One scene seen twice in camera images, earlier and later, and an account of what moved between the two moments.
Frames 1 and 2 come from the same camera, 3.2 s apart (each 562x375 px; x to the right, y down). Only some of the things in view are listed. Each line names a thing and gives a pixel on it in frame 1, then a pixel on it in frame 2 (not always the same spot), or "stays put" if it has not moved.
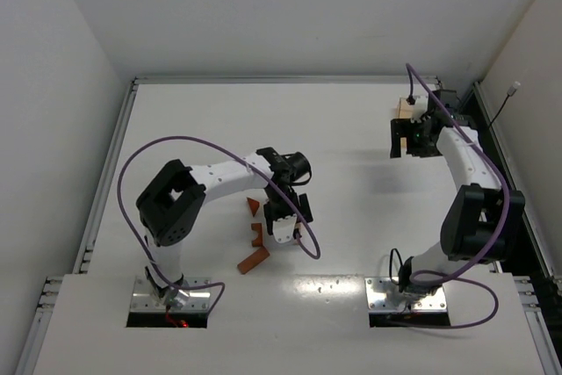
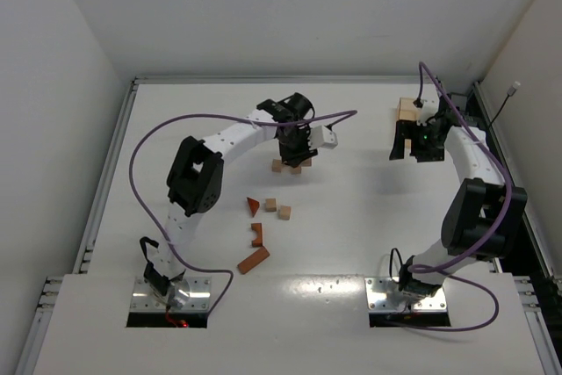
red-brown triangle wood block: (254, 205) stays put
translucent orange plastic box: (405, 111) stays put
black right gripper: (399, 137) stays put
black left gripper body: (286, 209) -> (295, 157)
